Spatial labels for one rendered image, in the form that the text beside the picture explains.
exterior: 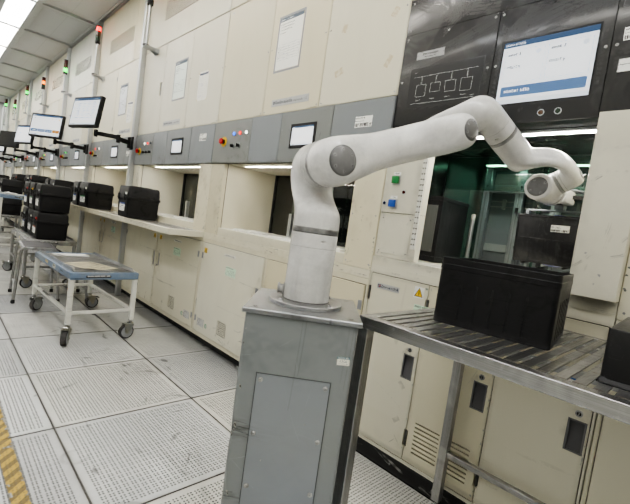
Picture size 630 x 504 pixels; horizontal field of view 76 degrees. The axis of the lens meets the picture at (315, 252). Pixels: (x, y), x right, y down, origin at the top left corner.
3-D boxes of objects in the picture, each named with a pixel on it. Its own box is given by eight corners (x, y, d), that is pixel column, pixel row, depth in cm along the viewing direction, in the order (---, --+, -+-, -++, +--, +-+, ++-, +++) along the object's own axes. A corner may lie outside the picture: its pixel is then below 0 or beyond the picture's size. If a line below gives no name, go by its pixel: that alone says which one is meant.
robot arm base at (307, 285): (264, 305, 96) (274, 228, 95) (273, 291, 115) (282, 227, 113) (342, 316, 96) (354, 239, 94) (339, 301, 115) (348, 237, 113)
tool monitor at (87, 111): (66, 137, 357) (70, 96, 354) (125, 150, 392) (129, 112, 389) (78, 134, 327) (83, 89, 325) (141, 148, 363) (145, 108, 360)
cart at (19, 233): (0, 269, 432) (4, 225, 429) (58, 270, 469) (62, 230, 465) (13, 288, 365) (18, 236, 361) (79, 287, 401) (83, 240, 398)
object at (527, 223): (506, 268, 156) (517, 187, 153) (528, 266, 169) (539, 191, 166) (577, 281, 138) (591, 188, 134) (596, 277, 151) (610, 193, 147)
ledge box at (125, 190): (113, 214, 341) (116, 183, 339) (147, 218, 360) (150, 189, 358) (124, 217, 318) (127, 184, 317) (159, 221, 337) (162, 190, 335)
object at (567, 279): (463, 310, 129) (472, 257, 127) (563, 335, 112) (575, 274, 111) (430, 320, 106) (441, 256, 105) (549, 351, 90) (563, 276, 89)
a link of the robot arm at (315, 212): (301, 232, 96) (315, 131, 94) (278, 227, 113) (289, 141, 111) (346, 237, 101) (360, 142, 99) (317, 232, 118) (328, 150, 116)
